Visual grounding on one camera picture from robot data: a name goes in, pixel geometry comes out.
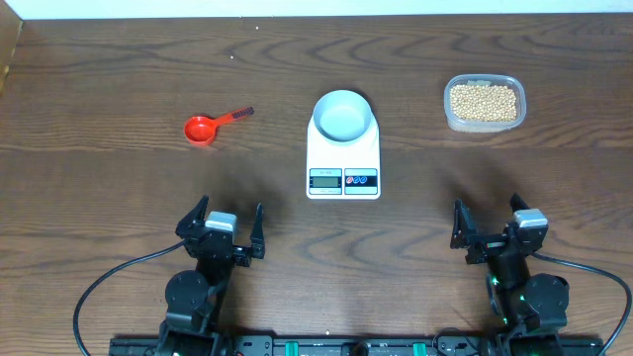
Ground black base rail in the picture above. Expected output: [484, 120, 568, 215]
[108, 334, 605, 356]

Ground soybeans in container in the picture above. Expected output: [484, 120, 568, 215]
[449, 84, 517, 122]

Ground white digital kitchen scale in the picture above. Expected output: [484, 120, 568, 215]
[306, 115, 381, 200]

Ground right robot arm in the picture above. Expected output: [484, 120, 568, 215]
[450, 194, 570, 355]

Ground clear plastic soybean container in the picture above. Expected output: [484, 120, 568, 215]
[443, 74, 527, 134]

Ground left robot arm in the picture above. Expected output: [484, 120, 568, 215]
[155, 196, 265, 356]

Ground grey round bowl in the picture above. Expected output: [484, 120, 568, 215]
[313, 90, 373, 142]

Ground red plastic measuring scoop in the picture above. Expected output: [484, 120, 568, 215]
[183, 107, 254, 146]

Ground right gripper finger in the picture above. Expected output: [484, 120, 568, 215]
[509, 193, 529, 213]
[450, 199, 478, 249]

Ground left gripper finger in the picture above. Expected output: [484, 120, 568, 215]
[175, 196, 209, 238]
[250, 204, 265, 259]

